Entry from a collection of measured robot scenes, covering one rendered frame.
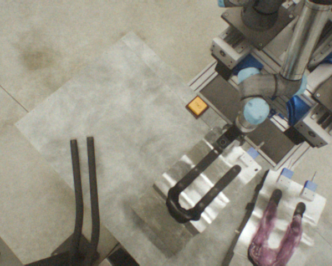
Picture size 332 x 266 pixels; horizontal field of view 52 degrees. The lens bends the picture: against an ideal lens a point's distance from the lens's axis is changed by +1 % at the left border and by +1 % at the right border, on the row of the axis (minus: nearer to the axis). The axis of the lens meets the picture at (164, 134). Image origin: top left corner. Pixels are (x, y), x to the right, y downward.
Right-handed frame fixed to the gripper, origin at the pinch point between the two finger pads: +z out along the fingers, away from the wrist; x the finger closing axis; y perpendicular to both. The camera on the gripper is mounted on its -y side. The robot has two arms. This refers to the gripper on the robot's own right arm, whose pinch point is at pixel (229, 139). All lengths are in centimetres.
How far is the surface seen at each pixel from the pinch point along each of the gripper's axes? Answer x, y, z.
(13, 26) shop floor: 171, -22, 91
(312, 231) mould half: -48.7, -1.8, 4.1
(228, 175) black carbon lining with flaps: -10.2, -10.1, 3.3
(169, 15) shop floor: 100, 70, 91
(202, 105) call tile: 19.7, 5.5, 7.6
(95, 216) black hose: 15, -60, 0
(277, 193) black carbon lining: -29.8, 0.2, 6.4
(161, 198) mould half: 2.3, -36.5, 4.9
